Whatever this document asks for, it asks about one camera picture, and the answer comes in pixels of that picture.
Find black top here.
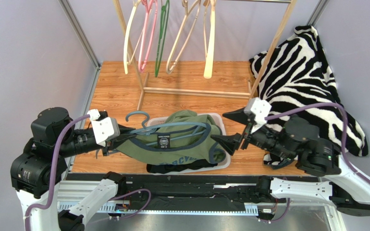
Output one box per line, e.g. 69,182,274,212
146,159,218,174

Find teal plastic hanger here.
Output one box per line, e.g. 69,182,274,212
117,111,211,139

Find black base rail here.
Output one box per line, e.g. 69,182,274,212
67,173,288,214

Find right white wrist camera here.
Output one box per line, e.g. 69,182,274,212
243,97,272,134

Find cream plastic hanger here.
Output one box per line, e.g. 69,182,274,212
123,0,142,74

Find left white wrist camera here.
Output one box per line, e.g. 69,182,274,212
87,109,120,147

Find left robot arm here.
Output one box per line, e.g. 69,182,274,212
10,107,134,231

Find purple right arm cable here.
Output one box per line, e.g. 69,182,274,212
258,102,370,224

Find olive green tank top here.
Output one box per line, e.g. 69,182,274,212
118,110,226,165

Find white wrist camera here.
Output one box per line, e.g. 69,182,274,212
243,97,272,134
87,109,120,147

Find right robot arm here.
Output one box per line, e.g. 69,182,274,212
212,103,370,217

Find white plastic basket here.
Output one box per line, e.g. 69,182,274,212
146,113,231,175

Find pink plastic hanger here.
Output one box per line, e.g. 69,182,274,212
138,0,159,73

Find green plastic hanger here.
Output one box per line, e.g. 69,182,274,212
154,0,170,77

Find wooden clothes rack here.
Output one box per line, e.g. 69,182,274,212
113,0,296,110

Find light wooden hanger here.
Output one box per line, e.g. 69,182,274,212
203,0,216,79

